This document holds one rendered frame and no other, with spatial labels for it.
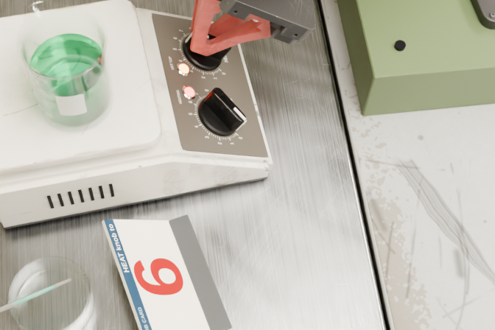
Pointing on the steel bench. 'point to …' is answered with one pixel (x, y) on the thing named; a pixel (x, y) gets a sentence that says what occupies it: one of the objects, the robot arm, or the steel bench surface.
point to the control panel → (174, 59)
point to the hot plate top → (15, 148)
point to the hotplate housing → (128, 166)
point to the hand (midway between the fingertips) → (203, 39)
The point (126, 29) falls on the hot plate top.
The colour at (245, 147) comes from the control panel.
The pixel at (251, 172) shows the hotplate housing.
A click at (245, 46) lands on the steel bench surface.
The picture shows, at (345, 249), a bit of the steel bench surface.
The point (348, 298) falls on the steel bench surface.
